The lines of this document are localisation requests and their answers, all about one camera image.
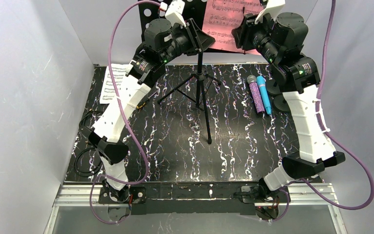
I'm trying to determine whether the pink sheet music page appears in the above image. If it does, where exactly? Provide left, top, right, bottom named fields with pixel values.
left=202, top=0, right=263, bottom=55

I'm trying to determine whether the purple glitter microphone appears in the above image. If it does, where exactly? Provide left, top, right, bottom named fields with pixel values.
left=246, top=75, right=265, bottom=114

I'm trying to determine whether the blue toy microphone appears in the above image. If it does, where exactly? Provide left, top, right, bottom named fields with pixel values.
left=256, top=76, right=272, bottom=115

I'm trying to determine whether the black round-base mic stand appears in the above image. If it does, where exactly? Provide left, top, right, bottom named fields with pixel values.
left=272, top=95, right=291, bottom=113
left=265, top=79, right=282, bottom=97

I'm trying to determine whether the white sheet music page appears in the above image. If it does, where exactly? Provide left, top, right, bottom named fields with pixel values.
left=99, top=63, right=128, bottom=105

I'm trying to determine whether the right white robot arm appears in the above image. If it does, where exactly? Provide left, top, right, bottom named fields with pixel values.
left=232, top=12, right=345, bottom=192

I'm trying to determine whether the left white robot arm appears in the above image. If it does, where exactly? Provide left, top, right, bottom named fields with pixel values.
left=83, top=18, right=216, bottom=193

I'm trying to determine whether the yellow black screwdriver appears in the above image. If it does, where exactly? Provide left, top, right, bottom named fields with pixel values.
left=136, top=93, right=155, bottom=110

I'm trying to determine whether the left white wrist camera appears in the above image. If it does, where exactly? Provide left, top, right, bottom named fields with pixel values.
left=159, top=0, right=187, bottom=27

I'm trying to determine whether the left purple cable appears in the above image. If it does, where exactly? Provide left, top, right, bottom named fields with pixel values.
left=89, top=0, right=168, bottom=226

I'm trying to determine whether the purple cable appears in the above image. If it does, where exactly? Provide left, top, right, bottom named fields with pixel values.
left=89, top=0, right=168, bottom=226
left=271, top=0, right=374, bottom=223

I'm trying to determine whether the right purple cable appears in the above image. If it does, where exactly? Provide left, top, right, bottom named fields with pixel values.
left=271, top=0, right=374, bottom=223

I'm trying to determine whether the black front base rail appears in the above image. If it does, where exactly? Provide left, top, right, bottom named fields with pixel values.
left=99, top=181, right=285, bottom=218

